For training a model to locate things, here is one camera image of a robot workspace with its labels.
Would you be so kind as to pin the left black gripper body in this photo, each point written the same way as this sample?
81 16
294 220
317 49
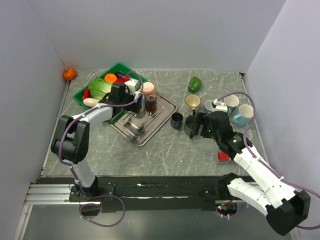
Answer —
128 97

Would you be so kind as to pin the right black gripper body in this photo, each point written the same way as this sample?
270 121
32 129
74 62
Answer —
213 133

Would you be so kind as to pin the dark grey mug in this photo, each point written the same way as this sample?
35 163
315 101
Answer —
187 125

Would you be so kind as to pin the grey blue faceted mug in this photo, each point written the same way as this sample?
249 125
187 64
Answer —
208 107

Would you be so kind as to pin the cream mug black handle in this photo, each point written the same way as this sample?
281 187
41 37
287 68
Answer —
191 104

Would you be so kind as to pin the dark blue mug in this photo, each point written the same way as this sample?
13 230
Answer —
176 120

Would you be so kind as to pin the white mug blue text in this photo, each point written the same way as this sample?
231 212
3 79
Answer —
232 102

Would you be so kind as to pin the light blue faceted mug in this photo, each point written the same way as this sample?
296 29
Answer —
244 115

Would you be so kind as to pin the light blue white-bottom mug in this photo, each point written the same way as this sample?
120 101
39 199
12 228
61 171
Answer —
142 101

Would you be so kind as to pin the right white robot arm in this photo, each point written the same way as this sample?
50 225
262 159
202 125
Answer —
283 206

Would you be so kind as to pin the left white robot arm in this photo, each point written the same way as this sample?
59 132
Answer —
71 138

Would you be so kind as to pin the pink mug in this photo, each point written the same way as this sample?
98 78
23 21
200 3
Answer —
148 89

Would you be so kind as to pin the maroon mug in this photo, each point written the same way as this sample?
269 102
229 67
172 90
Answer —
151 105

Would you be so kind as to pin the toy red pepper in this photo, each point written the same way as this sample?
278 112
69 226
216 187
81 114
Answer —
122 80

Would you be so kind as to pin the toy purple eggplant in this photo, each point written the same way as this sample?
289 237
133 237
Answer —
121 75

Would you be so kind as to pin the toy orange carrot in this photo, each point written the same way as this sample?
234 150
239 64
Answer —
110 78

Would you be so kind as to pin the toy cabbage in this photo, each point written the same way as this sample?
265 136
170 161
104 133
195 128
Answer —
98 88

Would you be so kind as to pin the green plastic basket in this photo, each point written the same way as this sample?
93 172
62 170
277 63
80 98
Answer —
118 67

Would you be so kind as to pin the toy white radish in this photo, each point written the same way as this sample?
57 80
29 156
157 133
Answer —
90 102

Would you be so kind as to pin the red box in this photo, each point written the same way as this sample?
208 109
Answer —
223 158

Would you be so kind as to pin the toy red chili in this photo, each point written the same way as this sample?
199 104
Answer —
86 94

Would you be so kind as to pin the steel tray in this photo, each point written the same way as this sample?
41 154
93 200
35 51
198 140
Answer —
138 128

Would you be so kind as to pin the green bell pepper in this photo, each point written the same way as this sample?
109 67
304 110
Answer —
194 85

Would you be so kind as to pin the small orange pumpkin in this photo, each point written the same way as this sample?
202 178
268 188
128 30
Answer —
69 74

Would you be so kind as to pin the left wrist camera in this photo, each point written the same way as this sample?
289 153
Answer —
132 84

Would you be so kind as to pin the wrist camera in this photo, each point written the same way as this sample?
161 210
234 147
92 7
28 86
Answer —
132 84
219 106

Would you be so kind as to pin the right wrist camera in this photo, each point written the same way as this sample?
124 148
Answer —
219 106

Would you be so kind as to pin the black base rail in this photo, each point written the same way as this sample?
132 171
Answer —
145 193

